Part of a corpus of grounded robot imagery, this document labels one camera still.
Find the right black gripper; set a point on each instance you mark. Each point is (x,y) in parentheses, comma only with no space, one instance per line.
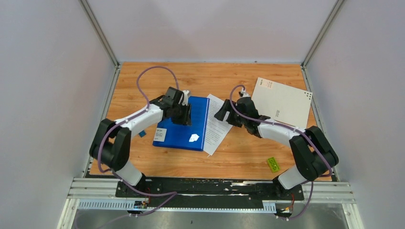
(227,107)

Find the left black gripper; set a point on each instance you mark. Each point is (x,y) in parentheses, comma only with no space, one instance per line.
(186,119)

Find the printed paper sheet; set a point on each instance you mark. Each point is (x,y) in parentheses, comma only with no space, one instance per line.
(216,130)

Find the blue file folder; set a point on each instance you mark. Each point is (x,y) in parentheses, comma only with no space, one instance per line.
(189,137)

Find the beige card sheet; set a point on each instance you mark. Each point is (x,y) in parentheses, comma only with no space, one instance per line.
(281,102)

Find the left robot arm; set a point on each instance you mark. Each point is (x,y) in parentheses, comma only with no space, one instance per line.
(111,144)

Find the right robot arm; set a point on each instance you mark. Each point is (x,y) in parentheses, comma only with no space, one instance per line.
(312,152)

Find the blue toy brick plate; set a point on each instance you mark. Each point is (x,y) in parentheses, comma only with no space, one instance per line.
(142,133)

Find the green toy brick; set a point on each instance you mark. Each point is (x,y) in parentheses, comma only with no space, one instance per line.
(273,165)

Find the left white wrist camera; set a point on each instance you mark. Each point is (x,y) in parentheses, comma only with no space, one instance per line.
(185,97)

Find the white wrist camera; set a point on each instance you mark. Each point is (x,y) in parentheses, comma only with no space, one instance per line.
(243,94)
(185,97)

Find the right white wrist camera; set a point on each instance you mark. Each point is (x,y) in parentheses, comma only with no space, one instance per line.
(243,94)

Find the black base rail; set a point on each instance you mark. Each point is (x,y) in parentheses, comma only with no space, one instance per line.
(205,195)

